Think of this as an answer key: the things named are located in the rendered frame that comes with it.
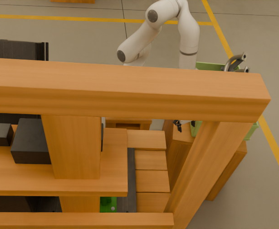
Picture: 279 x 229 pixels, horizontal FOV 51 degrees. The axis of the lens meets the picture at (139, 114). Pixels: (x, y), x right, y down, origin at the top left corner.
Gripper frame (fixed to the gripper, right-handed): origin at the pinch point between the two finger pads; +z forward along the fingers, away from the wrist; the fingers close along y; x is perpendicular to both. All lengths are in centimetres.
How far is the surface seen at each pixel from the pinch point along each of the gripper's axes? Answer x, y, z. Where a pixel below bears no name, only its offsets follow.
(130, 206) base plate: -23, -49, 17
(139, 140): 13.0, -26.2, 6.8
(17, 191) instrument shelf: -51, -87, -45
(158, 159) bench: -0.9, -21.5, 14.7
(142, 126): 34.2, -16.1, 14.0
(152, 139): 11.3, -18.7, 8.3
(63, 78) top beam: -64, -65, -81
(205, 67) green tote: 57, 52, -1
